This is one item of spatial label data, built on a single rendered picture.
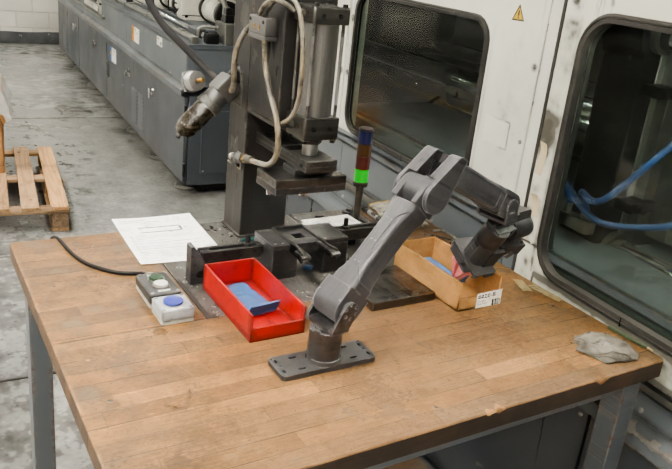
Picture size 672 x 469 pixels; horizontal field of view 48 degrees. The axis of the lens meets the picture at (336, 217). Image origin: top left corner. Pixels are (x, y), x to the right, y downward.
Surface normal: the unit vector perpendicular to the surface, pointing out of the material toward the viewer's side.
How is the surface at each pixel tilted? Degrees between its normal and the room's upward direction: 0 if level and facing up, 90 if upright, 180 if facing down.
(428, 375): 0
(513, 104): 90
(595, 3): 90
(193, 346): 0
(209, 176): 90
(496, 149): 90
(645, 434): 33
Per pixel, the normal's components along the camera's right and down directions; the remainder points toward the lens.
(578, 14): -0.89, 0.07
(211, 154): 0.45, 0.35
